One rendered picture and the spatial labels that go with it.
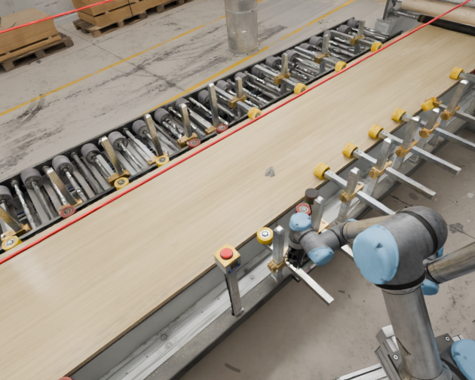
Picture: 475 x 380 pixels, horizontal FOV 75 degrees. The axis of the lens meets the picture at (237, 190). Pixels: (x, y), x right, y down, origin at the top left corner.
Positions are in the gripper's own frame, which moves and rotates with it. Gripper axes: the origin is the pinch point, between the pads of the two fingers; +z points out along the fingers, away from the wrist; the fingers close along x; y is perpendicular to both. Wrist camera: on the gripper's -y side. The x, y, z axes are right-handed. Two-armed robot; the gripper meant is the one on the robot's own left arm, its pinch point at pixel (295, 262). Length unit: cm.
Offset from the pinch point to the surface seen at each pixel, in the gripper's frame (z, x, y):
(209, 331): 21, -24, 39
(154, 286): 1, -50, 39
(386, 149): -20, 17, -68
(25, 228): 7, -140, 48
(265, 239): 0.4, -18.1, -4.8
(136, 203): 1, -91, 8
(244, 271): 29.1, -27.0, 2.4
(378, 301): 91, 47, -49
